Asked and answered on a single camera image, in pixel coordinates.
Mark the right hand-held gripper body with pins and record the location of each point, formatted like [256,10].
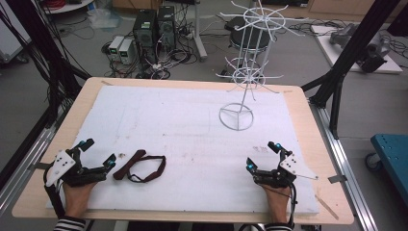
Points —
[282,174]

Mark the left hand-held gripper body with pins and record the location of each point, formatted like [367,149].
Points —
[61,165]

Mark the person's right hand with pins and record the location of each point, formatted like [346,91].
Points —
[275,201]

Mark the person's left hand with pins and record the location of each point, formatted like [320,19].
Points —
[77,196]

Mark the small brown crumb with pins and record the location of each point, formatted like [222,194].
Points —
[121,156]

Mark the grey tape piece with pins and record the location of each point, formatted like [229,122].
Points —
[336,179]
[38,166]

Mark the thin wooden stick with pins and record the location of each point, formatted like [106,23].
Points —
[326,207]

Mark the white foam mat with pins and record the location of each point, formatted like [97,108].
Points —
[176,128]

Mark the white power supply unit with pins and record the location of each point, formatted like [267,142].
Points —
[115,45]
[126,51]

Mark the black round stool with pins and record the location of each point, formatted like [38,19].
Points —
[253,40]

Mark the blue wheeled cart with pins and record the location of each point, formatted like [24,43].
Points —
[393,157]

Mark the large black computer tower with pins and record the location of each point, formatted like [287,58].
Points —
[146,35]

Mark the clear plastic bag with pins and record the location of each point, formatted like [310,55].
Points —
[104,18]

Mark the grey and black device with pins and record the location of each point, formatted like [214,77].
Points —
[373,57]

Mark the grey metal stand leg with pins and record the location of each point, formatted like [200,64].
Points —
[199,38]

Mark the white round table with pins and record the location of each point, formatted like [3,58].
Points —
[73,6]

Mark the white floor board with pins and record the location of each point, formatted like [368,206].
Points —
[389,65]

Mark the slim black computer tower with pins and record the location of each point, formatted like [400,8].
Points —
[166,27]

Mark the aluminium rail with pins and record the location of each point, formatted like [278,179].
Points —
[29,160]
[348,179]

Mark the black metal frame post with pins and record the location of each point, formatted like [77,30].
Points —
[41,48]
[352,48]

